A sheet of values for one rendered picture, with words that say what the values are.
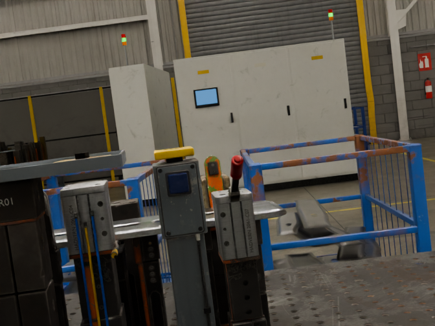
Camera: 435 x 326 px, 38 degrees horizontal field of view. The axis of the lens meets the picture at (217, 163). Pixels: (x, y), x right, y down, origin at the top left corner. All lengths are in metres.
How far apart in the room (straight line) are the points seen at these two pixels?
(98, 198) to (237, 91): 7.94
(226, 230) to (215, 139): 7.89
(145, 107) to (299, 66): 2.23
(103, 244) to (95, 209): 0.06
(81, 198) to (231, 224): 0.27
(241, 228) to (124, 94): 8.01
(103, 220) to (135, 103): 7.97
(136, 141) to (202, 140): 0.92
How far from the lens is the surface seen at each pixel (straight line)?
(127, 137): 9.11
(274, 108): 9.04
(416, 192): 3.10
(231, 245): 1.15
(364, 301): 1.65
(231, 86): 9.02
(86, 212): 1.13
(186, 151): 0.96
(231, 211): 1.14
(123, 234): 1.25
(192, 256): 0.98
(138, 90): 9.07
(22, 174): 0.94
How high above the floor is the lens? 1.21
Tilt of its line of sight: 5 degrees down
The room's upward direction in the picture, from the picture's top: 7 degrees counter-clockwise
